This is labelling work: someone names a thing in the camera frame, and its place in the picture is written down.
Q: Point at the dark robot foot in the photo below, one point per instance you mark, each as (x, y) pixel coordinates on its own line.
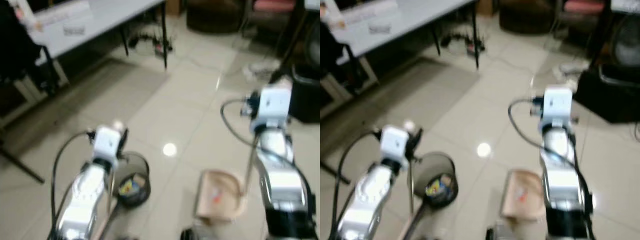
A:
(495, 234)
(190, 234)

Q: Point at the black floor speaker box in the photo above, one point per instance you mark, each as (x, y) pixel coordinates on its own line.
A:
(306, 95)
(607, 95)

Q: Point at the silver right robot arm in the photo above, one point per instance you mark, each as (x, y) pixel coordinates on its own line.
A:
(562, 180)
(280, 180)

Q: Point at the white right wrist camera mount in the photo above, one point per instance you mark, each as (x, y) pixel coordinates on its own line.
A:
(274, 106)
(557, 106)

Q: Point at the chair with pink cushion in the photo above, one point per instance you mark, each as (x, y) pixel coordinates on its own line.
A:
(272, 6)
(582, 6)

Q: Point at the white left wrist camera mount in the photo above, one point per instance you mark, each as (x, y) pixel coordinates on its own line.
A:
(393, 144)
(106, 142)

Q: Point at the black chair with jacket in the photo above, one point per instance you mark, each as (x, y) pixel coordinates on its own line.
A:
(332, 55)
(17, 50)

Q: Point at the white crumpled floor item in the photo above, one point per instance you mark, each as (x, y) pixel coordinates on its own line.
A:
(570, 67)
(262, 67)

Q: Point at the black stand leg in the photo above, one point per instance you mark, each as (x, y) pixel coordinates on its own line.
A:
(22, 167)
(327, 170)

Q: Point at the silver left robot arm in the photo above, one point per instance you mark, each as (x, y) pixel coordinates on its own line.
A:
(85, 195)
(367, 200)

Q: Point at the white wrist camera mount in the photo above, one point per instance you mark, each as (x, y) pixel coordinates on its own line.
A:
(393, 144)
(274, 106)
(106, 142)
(557, 106)

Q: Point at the white printed cardboard box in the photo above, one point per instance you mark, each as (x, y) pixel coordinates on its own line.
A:
(362, 15)
(60, 15)

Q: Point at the white folding table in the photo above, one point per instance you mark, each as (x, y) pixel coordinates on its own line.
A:
(107, 17)
(425, 20)

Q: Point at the black mesh waste bin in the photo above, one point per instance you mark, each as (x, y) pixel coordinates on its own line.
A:
(135, 192)
(440, 192)

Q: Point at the dark brown armchair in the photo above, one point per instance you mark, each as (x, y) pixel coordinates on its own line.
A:
(215, 17)
(525, 17)

